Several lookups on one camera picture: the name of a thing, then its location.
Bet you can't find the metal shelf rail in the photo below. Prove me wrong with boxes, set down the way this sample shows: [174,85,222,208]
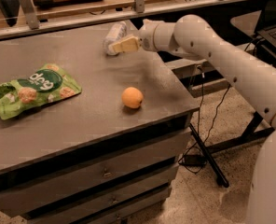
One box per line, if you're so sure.
[0,0,256,40]

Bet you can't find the grey drawer cabinet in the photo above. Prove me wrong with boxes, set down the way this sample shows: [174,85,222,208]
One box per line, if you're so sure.
[0,25,197,224]

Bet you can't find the black stand frame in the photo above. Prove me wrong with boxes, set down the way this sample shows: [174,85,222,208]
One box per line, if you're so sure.
[185,112,274,188]

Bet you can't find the green snack bag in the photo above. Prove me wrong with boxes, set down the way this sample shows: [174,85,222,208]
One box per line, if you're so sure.
[0,63,82,120]

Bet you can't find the black power adapter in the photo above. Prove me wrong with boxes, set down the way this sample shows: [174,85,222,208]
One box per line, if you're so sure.
[183,155,206,166]

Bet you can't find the orange fruit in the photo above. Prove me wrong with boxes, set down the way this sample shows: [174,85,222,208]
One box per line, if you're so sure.
[121,87,144,109]

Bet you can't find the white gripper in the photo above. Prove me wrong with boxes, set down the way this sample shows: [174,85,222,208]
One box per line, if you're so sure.
[109,19,179,54]

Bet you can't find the black cable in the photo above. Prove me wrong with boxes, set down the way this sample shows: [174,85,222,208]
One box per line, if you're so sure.
[178,63,232,175]

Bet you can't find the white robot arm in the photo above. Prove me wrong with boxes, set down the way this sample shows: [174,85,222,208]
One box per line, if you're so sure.
[109,15,276,224]

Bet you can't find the clear plastic water bottle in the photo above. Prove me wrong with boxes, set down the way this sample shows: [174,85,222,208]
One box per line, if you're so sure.
[103,21,127,56]

